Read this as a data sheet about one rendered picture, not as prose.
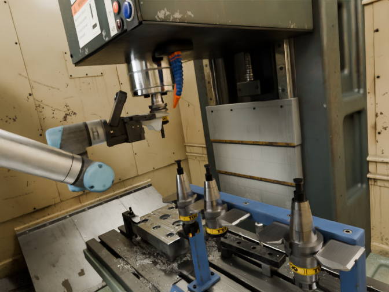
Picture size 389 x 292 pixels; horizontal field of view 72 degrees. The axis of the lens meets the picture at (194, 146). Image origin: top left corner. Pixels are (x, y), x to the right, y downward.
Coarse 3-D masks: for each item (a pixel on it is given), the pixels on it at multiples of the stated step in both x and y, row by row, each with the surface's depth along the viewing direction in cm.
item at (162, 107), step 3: (150, 105) 88; (153, 105) 86; (156, 105) 86; (159, 105) 86; (162, 105) 86; (165, 105) 87; (150, 108) 88; (153, 108) 86; (156, 108) 86; (159, 108) 86; (162, 108) 87; (165, 108) 87; (150, 111) 88; (153, 111) 86; (156, 111) 86; (159, 111) 86
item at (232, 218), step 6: (234, 210) 60; (240, 210) 60; (222, 216) 59; (228, 216) 58; (234, 216) 58; (240, 216) 57; (246, 216) 57; (222, 222) 56; (228, 222) 56; (234, 222) 55
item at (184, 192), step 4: (184, 172) 69; (176, 176) 69; (180, 176) 68; (184, 176) 68; (176, 180) 69; (180, 180) 68; (184, 180) 68; (176, 184) 70; (180, 184) 68; (184, 184) 68; (188, 184) 69; (180, 188) 68; (184, 188) 68; (188, 188) 69; (180, 192) 68; (184, 192) 68; (188, 192) 69; (180, 196) 69; (184, 196) 68; (188, 196) 69; (192, 196) 70; (180, 200) 69
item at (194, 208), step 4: (200, 200) 69; (192, 204) 68; (196, 204) 67; (200, 204) 67; (188, 208) 66; (192, 208) 65; (196, 208) 65; (188, 212) 64; (192, 212) 64; (196, 212) 63; (200, 212) 63
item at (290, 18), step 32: (64, 0) 75; (96, 0) 60; (160, 0) 51; (192, 0) 55; (224, 0) 61; (256, 0) 68; (288, 0) 77; (128, 32) 54; (160, 32) 57; (192, 32) 62; (224, 32) 68; (256, 32) 74; (288, 32) 82; (96, 64) 85
